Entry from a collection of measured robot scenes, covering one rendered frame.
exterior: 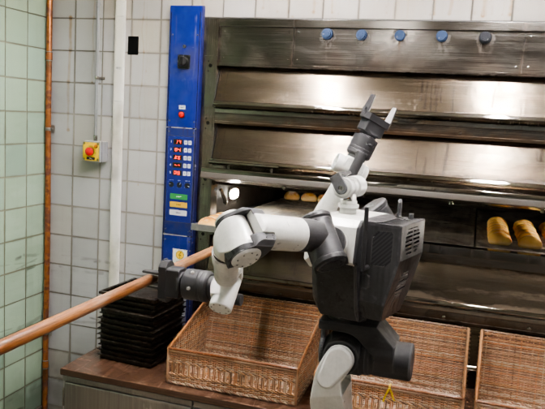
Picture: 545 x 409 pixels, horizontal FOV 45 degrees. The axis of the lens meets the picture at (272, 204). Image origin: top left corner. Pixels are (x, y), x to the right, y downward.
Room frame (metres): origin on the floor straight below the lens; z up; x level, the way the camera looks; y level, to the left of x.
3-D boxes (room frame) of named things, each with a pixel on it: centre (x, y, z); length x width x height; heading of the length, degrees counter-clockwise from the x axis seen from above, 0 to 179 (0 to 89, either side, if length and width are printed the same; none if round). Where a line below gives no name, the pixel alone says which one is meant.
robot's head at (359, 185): (1.98, -0.23, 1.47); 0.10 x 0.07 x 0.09; 149
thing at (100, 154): (3.18, 0.87, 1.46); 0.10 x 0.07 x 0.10; 73
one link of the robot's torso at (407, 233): (1.94, -0.28, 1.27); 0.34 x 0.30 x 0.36; 149
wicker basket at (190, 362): (2.70, 0.06, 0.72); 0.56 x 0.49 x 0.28; 74
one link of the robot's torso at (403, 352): (1.94, -0.31, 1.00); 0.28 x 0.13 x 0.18; 72
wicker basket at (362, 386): (2.52, -0.52, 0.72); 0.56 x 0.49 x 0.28; 73
